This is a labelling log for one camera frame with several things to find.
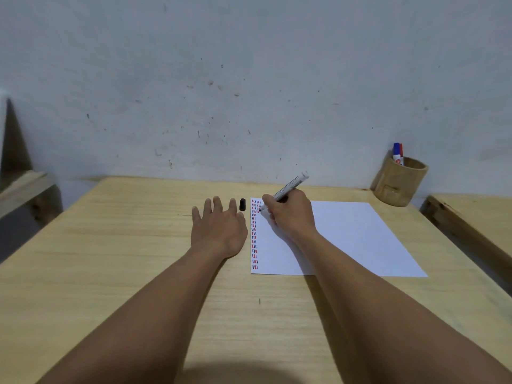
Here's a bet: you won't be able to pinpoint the white paper sheet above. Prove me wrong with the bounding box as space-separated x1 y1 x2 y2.
250 197 428 278

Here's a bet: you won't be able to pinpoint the person's right forearm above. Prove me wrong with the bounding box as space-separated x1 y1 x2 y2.
295 231 512 384

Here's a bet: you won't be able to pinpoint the person's right hand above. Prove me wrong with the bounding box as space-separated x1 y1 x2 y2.
262 189 319 241

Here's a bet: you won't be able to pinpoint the white marker pen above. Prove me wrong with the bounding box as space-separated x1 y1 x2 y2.
259 171 310 213

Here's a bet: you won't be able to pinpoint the person's left forearm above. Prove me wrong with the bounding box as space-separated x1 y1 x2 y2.
37 248 242 384

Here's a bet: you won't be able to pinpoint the wooden pen holder cup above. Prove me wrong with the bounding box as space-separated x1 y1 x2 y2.
374 155 429 207

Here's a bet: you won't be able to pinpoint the person's left hand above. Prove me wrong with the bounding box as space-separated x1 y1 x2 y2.
191 196 249 260

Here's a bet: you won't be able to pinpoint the wooden frame furniture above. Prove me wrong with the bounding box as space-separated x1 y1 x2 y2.
0 98 64 238

